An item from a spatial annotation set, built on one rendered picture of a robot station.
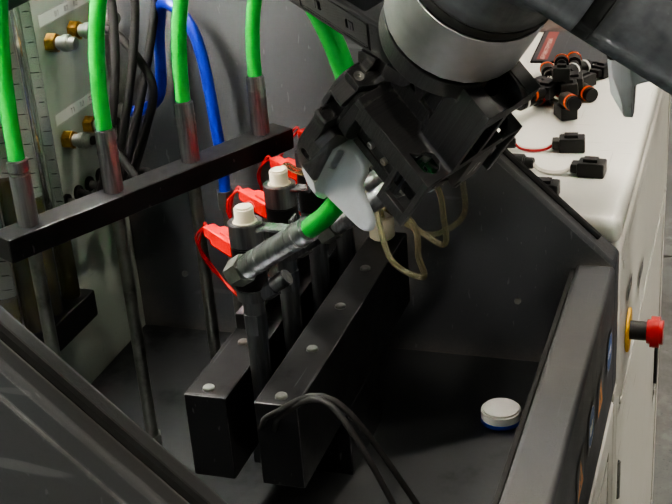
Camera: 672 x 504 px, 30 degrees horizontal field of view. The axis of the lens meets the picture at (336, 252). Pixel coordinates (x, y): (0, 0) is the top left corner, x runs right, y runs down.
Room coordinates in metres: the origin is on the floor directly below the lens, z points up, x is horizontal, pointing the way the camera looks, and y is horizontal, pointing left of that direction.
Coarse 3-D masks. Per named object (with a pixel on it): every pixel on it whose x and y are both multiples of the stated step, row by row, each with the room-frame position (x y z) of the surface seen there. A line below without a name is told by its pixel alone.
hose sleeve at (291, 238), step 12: (288, 228) 0.77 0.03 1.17; (300, 228) 0.76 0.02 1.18; (276, 240) 0.78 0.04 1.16; (288, 240) 0.77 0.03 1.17; (300, 240) 0.76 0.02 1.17; (312, 240) 0.76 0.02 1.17; (252, 252) 0.79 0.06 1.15; (264, 252) 0.78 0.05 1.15; (276, 252) 0.78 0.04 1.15; (288, 252) 0.77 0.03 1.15; (240, 264) 0.80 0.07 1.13; (252, 264) 0.79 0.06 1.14; (264, 264) 0.79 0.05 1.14; (252, 276) 0.80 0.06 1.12
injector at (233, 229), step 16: (256, 224) 0.91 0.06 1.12; (240, 240) 0.91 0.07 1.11; (256, 240) 0.91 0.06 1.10; (288, 272) 0.91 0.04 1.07; (240, 288) 0.91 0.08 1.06; (256, 288) 0.91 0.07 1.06; (272, 288) 0.91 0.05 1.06; (256, 304) 0.91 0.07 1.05; (256, 320) 0.91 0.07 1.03; (256, 336) 0.91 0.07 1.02; (256, 352) 0.91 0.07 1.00; (256, 368) 0.91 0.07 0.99; (256, 384) 0.91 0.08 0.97
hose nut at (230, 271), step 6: (234, 258) 0.81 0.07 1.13; (228, 264) 0.81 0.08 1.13; (234, 264) 0.81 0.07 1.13; (228, 270) 0.81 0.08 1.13; (234, 270) 0.80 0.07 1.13; (228, 276) 0.81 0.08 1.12; (234, 276) 0.80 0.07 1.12; (240, 276) 0.80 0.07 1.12; (228, 282) 0.81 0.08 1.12; (234, 282) 0.80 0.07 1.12; (240, 282) 0.81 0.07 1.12; (246, 282) 0.81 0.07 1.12
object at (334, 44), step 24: (0, 0) 0.97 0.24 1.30; (0, 24) 0.97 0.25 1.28; (312, 24) 0.75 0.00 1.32; (0, 48) 0.97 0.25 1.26; (336, 48) 0.73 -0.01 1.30; (0, 72) 0.98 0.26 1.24; (336, 72) 0.73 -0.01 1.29; (0, 96) 0.98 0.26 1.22; (24, 168) 0.98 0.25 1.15; (312, 216) 0.76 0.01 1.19; (336, 216) 0.74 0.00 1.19
